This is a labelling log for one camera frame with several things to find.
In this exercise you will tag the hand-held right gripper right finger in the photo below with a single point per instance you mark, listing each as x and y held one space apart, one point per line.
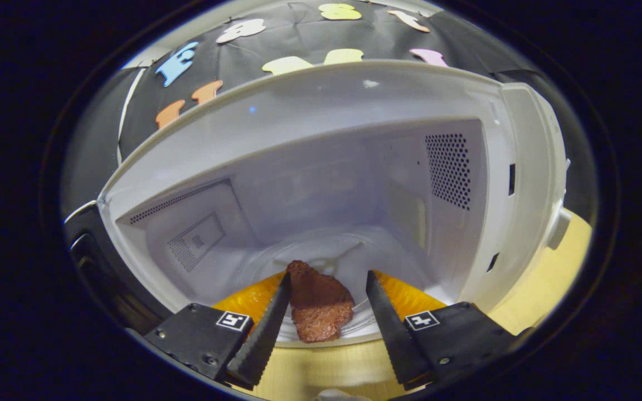
396 334

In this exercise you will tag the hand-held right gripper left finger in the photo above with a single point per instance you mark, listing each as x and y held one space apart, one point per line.
257 340

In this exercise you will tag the brown meat piece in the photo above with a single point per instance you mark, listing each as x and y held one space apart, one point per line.
318 306

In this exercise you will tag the white microwave oven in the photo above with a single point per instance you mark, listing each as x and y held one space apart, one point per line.
326 111

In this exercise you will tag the glass turntable plate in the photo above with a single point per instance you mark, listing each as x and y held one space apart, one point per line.
343 256

